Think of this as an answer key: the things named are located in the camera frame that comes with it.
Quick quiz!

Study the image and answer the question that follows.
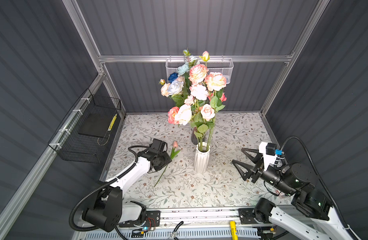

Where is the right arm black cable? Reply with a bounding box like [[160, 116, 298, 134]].
[[278, 136, 360, 240]]

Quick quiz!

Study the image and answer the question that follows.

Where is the yellow tool at front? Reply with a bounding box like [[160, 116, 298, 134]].
[[229, 221, 238, 240]]

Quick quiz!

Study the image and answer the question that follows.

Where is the floral patterned table mat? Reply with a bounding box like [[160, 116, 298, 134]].
[[108, 113, 291, 209]]

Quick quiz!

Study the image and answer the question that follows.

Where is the white peony flower stem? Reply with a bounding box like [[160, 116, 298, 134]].
[[159, 79, 171, 97]]

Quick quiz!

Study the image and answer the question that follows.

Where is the black wire basket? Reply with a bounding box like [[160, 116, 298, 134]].
[[49, 90, 122, 164]]

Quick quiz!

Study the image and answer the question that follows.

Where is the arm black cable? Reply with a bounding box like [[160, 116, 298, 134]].
[[68, 145, 152, 232], [278, 136, 360, 240]]

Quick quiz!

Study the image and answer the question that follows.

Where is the pink glass vase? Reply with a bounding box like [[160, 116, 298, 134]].
[[190, 127, 203, 146]]

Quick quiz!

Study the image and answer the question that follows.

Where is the pale blue white rose stem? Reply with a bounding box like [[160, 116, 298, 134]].
[[168, 80, 184, 97]]

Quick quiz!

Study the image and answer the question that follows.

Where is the white wire mesh basket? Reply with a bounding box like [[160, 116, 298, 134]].
[[165, 57, 234, 85]]

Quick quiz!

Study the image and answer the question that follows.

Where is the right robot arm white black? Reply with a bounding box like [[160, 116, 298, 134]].
[[231, 148, 360, 240]]

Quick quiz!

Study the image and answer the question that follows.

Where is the pink carnation flower stem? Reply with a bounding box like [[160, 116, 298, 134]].
[[184, 84, 209, 105]]

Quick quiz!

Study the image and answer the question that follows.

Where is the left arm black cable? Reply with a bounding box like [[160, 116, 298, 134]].
[[68, 145, 152, 232]]

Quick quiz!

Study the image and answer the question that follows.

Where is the pale pink rose stem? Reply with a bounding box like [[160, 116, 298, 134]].
[[194, 104, 216, 150]]

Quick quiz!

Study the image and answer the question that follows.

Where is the yellow marker in black basket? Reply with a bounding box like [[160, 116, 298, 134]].
[[108, 114, 118, 132]]

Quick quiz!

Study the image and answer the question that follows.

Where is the cream white rose stem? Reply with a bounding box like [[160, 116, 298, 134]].
[[175, 104, 192, 126]]

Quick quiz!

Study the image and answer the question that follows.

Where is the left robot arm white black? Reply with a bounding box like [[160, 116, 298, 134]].
[[69, 139, 172, 232]]

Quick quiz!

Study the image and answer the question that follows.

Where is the white green peony stem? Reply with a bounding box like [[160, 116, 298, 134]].
[[177, 49, 199, 76]]

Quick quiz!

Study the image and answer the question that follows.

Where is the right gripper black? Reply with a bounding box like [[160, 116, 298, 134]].
[[231, 146, 293, 197]]

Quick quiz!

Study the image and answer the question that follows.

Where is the deep pink rose stem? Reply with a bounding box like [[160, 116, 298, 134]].
[[215, 93, 227, 112]]

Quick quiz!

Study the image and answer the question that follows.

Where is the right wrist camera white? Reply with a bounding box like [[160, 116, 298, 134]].
[[258, 142, 285, 171]]

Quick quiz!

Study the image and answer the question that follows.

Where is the pink tulip stem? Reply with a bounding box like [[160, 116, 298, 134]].
[[154, 141, 181, 187]]

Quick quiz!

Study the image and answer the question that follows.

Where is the peach pink peony stem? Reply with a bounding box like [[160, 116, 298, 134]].
[[189, 51, 227, 92]]

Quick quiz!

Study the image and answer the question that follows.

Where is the white ribbed ceramic vase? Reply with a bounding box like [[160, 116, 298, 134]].
[[193, 142, 210, 174]]

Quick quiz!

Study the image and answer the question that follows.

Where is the coral red rose stem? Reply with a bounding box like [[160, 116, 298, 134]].
[[168, 107, 179, 125]]

